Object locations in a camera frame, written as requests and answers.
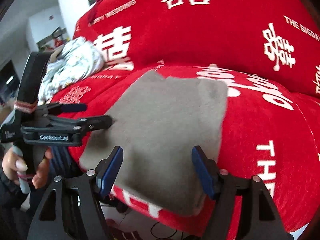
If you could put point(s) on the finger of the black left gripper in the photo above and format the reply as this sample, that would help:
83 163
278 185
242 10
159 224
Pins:
86 124
59 108

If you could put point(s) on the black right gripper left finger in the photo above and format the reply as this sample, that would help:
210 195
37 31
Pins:
70 208

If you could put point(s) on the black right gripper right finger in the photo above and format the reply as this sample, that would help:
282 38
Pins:
243 202

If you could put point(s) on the grey knit sweater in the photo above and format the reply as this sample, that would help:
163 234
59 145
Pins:
157 122

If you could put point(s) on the person's left hand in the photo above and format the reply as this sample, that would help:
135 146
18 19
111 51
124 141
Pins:
12 164

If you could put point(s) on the beige cloth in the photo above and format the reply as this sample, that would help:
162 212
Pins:
55 54

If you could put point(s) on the white floral cloth bundle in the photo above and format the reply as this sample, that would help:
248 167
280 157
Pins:
78 60

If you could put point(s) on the white cabinet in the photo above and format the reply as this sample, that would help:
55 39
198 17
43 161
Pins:
40 27

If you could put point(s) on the red wedding bedspread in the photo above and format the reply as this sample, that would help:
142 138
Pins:
265 51

